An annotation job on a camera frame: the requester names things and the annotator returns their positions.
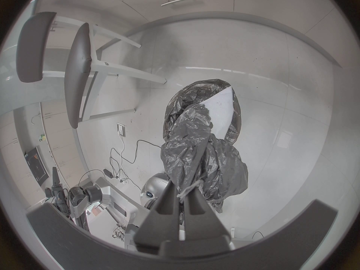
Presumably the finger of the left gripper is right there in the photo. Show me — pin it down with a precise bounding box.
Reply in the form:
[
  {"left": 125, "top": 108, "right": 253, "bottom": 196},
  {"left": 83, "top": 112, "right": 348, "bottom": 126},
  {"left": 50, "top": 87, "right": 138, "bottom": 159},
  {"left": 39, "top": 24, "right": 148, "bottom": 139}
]
[{"left": 51, "top": 167, "right": 63, "bottom": 189}]

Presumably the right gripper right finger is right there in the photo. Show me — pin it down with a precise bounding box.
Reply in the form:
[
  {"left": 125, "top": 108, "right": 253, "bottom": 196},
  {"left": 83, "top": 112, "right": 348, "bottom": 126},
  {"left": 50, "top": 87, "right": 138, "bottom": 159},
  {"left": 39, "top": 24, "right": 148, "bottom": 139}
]
[{"left": 160, "top": 191, "right": 232, "bottom": 260}]

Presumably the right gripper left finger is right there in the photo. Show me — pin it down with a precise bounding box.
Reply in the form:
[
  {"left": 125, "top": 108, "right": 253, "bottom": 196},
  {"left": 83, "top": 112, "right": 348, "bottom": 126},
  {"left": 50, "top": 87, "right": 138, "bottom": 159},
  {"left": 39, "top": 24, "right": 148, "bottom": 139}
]
[{"left": 135, "top": 180, "right": 181, "bottom": 254}]

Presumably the black plastic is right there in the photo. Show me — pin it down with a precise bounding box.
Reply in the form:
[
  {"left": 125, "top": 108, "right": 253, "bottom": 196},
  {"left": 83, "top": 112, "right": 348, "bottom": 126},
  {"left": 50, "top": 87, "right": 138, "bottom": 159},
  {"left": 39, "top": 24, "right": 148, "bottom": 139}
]
[{"left": 160, "top": 105, "right": 249, "bottom": 214}]

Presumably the white printed wrapper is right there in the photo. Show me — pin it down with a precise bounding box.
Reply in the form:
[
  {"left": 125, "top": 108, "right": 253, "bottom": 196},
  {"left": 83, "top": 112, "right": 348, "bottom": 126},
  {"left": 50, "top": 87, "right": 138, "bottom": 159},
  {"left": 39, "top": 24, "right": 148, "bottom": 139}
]
[{"left": 202, "top": 86, "right": 236, "bottom": 141}]

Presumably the black plastic bag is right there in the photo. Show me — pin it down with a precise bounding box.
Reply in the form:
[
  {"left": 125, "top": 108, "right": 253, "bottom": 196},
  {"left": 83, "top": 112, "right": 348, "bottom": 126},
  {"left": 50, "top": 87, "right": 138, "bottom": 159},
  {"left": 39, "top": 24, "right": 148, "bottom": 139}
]
[{"left": 163, "top": 79, "right": 242, "bottom": 146}]

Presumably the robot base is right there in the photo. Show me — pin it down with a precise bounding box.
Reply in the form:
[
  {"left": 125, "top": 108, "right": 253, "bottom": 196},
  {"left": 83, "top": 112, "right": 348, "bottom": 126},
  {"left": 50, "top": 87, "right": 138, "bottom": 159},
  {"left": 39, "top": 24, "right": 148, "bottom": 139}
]
[{"left": 84, "top": 173, "right": 237, "bottom": 254}]

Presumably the grey and white chair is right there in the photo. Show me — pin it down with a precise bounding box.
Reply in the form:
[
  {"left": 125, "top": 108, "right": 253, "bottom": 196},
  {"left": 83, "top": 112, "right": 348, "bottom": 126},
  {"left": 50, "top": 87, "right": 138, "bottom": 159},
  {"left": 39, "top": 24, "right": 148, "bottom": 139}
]
[{"left": 15, "top": 11, "right": 168, "bottom": 129}]

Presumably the black cable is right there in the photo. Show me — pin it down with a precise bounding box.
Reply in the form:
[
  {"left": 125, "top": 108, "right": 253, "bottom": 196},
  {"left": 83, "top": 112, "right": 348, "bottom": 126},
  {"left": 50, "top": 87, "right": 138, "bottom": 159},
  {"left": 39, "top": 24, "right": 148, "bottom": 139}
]
[{"left": 109, "top": 139, "right": 166, "bottom": 183}]

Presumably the white cable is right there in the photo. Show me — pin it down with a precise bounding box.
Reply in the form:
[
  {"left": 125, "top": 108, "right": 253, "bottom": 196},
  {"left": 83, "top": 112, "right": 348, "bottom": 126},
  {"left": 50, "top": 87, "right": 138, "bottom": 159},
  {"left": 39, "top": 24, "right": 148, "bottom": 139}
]
[{"left": 118, "top": 125, "right": 133, "bottom": 183}]

